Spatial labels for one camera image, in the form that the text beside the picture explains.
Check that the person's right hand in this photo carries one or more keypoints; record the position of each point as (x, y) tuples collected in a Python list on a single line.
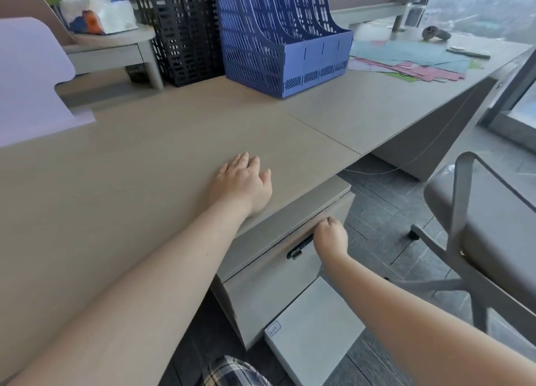
[(331, 239)]

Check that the person's left hand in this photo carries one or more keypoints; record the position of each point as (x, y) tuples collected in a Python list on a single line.
[(241, 186)]

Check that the person's right fingers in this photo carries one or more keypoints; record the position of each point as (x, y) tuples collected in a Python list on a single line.
[(328, 225)]

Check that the person's left thumb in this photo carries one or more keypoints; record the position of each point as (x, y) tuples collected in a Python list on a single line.
[(266, 177)]

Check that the grey drawer with lock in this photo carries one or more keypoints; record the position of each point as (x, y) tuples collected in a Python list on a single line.
[(268, 256)]

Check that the person's right forearm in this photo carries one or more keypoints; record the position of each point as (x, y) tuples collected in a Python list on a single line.
[(418, 331)]

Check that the person's left forearm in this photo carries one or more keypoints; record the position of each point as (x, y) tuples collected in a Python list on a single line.
[(138, 297)]

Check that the black drawer lock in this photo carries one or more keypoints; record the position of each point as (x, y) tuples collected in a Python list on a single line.
[(298, 247)]

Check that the flat light grey box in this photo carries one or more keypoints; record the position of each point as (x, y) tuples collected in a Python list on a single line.
[(314, 331)]

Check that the grey drawer cabinet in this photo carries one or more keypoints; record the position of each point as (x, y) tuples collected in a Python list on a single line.
[(251, 310)]

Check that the blue plastic file rack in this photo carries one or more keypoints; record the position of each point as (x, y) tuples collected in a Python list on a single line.
[(268, 42)]

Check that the grey office chair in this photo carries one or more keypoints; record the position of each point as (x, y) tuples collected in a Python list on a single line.
[(490, 226)]

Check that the black plastic file rack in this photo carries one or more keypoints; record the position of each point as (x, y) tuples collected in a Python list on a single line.
[(184, 33)]

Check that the plaid trousers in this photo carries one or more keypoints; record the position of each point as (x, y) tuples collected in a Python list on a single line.
[(234, 373)]

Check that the pile of coloured paper sheets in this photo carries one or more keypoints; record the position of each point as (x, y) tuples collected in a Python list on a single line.
[(414, 59)]

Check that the grey desk riser shelf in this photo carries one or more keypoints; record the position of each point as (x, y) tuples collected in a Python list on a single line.
[(117, 48), (372, 13)]

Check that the grey handheld controller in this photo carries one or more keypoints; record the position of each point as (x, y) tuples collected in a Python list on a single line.
[(435, 33)]

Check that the black pen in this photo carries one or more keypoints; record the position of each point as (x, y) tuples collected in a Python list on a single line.
[(468, 54)]

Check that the white tissue pack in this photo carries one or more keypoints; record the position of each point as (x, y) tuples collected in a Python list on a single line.
[(100, 15)]

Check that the lilac paper sheet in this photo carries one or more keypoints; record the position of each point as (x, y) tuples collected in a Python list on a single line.
[(29, 84)]

